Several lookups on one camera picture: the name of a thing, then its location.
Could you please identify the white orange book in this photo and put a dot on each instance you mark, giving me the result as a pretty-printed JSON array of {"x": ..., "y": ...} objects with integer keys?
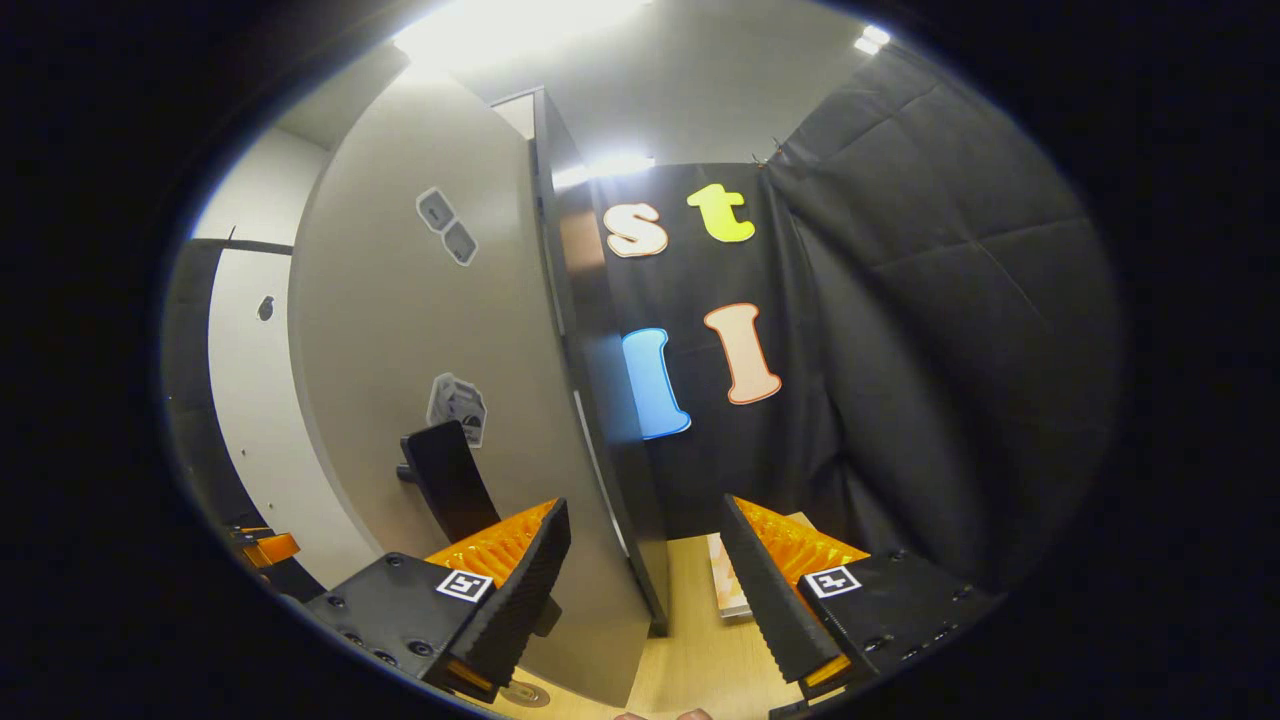
[{"x": 728, "y": 580}]

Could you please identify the ceiling light panel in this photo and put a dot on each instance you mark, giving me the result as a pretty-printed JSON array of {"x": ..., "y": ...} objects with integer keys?
[
  {"x": 872, "y": 40},
  {"x": 605, "y": 168},
  {"x": 510, "y": 30}
]

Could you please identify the grey cabinet door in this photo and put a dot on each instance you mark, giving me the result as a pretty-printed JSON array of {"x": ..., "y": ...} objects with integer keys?
[
  {"x": 400, "y": 330},
  {"x": 250, "y": 400}
]

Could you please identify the grey white cabinet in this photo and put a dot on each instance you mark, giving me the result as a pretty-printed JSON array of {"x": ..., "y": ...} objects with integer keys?
[{"x": 600, "y": 400}]

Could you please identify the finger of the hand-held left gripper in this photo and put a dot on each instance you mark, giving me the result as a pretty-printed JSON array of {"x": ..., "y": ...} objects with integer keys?
[{"x": 270, "y": 549}]

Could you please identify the black backdrop cloth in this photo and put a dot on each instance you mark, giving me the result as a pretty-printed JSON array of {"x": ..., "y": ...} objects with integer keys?
[{"x": 900, "y": 330}]

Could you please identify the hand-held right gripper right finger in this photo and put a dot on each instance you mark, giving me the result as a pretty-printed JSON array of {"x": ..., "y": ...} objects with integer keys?
[{"x": 770, "y": 600}]

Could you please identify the round brown coaster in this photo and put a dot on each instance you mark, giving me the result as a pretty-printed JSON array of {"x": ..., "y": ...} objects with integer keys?
[{"x": 527, "y": 693}]

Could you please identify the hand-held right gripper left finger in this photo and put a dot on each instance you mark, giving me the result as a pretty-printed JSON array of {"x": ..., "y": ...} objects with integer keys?
[{"x": 520, "y": 600}]

